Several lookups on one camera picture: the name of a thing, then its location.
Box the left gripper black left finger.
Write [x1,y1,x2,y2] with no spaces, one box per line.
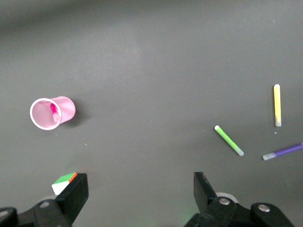
[0,173,89,227]

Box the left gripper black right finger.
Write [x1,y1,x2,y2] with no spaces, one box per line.
[184,172,294,227]

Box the pink marker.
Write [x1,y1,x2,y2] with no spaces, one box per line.
[50,103,61,123]

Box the multicoloured puzzle cube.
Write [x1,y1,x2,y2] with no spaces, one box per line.
[51,172,78,196]

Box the green marker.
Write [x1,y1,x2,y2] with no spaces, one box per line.
[214,125,245,157]

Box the translucent pink plastic cup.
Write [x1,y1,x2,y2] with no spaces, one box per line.
[29,96,76,131]

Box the purple marker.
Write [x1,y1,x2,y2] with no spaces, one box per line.
[262,142,303,161]

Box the yellow marker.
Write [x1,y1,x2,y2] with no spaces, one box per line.
[273,84,282,128]

